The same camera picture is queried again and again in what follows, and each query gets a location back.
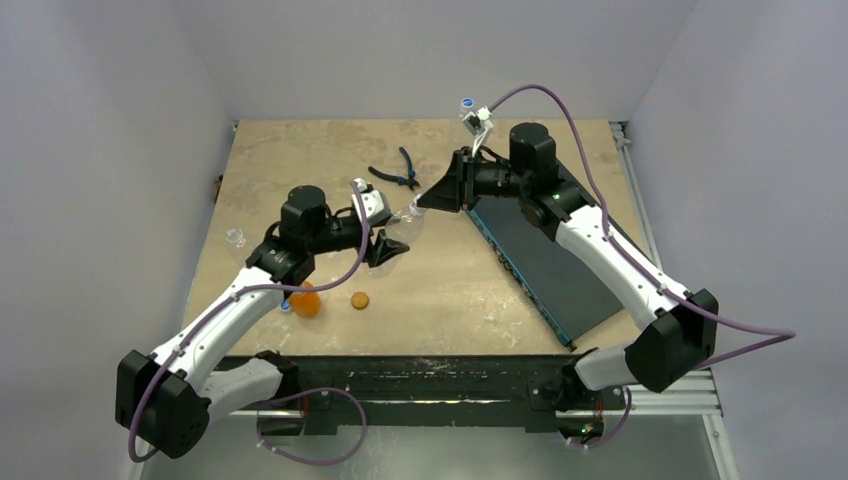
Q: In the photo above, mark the clear plastic bottle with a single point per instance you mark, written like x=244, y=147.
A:
x=459, y=133

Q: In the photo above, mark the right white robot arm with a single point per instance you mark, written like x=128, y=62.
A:
x=677, y=333

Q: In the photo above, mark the dark network switch box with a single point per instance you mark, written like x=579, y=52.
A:
x=567, y=295

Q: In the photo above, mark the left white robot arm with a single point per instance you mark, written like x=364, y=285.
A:
x=167, y=398

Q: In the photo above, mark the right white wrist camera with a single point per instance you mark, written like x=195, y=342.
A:
x=480, y=123

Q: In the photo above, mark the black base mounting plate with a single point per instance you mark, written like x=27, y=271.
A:
x=531, y=392

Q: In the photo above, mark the orange juice bottle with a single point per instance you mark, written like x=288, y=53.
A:
x=305, y=304

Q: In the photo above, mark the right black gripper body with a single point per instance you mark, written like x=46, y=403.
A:
x=469, y=181

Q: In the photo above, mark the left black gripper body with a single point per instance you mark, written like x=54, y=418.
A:
x=370, y=247

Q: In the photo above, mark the orange bottle cap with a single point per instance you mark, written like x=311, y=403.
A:
x=359, y=300

